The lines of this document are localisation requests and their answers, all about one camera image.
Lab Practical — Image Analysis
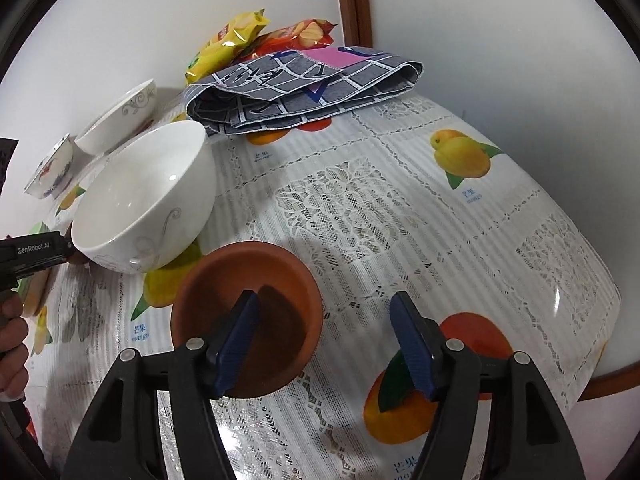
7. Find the pink plate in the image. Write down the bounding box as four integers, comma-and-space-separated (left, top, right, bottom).
22, 266, 51, 318

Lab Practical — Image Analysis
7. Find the grey checked cloth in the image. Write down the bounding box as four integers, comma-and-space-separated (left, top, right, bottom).
185, 46, 425, 137

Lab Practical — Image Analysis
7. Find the blue patterned white bowl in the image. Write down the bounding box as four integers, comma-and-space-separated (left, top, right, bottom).
24, 133, 76, 200

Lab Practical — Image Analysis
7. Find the yellow snack bag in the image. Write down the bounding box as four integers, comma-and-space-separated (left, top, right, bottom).
185, 8, 271, 86

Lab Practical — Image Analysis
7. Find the plain white bowl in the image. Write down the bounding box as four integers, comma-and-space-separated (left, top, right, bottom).
71, 120, 217, 275

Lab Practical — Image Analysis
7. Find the fruit print tablecloth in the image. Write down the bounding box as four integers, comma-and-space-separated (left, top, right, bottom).
25, 87, 622, 480

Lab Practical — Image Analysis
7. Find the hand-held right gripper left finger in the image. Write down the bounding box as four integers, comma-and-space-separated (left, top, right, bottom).
60, 289, 263, 480

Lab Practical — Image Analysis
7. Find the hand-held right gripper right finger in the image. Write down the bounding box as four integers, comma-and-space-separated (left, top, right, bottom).
389, 291, 586, 480

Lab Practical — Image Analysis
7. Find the brown wooden door frame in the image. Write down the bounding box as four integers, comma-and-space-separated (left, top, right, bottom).
332, 0, 376, 51

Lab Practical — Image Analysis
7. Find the person's left hand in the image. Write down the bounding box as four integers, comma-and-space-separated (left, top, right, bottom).
0, 295, 32, 402

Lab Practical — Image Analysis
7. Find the brown wooden baseboard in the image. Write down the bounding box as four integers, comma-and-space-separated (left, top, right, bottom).
580, 335, 640, 401

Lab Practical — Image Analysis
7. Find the large white patterned bowl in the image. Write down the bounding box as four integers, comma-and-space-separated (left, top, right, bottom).
74, 79, 157, 156

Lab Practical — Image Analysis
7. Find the red snack bag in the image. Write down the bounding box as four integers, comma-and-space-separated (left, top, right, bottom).
245, 19, 338, 61

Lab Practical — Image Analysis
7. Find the pink paper sheet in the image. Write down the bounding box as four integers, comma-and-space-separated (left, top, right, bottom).
300, 47, 366, 68

